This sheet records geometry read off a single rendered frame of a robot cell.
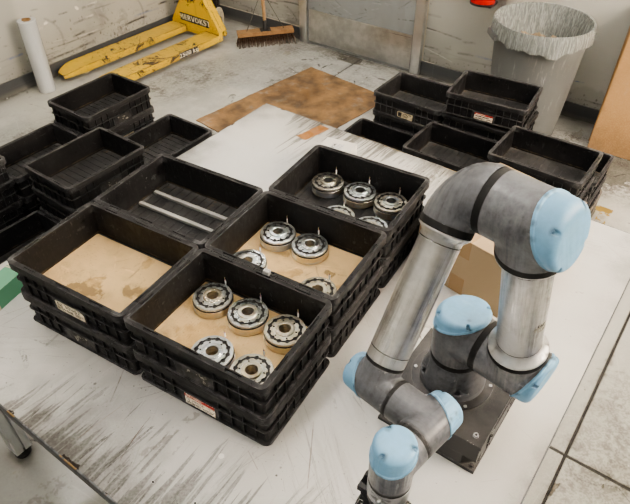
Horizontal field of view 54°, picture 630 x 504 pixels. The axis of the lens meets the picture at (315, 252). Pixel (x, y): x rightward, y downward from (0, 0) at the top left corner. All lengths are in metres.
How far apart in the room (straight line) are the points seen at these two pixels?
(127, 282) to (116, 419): 0.36
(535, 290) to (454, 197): 0.21
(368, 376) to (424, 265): 0.23
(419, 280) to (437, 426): 0.24
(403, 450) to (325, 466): 0.47
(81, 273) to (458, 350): 1.03
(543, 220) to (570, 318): 0.95
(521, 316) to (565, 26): 3.17
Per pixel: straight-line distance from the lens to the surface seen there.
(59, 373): 1.74
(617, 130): 4.09
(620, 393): 2.71
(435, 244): 1.03
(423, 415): 1.08
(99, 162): 2.90
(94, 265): 1.80
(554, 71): 3.79
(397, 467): 1.01
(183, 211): 1.93
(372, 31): 4.83
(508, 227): 0.96
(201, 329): 1.55
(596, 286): 2.00
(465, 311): 1.33
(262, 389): 1.30
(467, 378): 1.42
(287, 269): 1.68
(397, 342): 1.09
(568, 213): 0.95
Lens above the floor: 1.97
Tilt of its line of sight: 41 degrees down
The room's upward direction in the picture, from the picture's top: straight up
